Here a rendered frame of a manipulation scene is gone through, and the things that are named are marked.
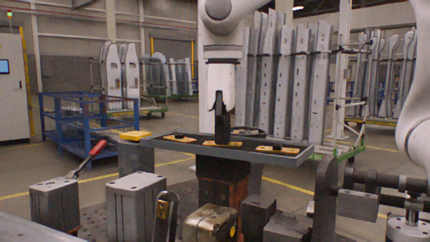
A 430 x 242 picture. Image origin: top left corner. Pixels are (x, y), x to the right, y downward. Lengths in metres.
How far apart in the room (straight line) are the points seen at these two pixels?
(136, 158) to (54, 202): 0.20
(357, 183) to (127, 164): 0.56
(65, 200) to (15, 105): 6.25
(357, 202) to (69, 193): 0.63
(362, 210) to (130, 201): 0.38
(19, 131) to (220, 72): 6.59
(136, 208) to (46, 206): 0.27
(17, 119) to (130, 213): 6.52
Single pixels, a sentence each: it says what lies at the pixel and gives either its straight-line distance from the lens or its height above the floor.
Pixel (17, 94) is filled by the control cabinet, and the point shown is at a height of 0.93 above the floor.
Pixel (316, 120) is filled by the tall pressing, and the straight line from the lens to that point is 4.81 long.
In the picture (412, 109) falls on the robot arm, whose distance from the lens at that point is 0.85.
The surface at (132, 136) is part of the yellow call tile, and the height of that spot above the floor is 1.16.
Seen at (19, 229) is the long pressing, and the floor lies 1.00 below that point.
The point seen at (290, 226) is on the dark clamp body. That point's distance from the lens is 0.55.
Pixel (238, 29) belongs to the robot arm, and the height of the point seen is 1.40.
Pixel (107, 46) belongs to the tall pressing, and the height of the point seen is 2.04.
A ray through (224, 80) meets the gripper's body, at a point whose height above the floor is 1.30.
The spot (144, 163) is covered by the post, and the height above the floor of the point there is 1.09.
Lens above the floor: 1.32
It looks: 9 degrees down
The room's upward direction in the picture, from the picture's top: straight up
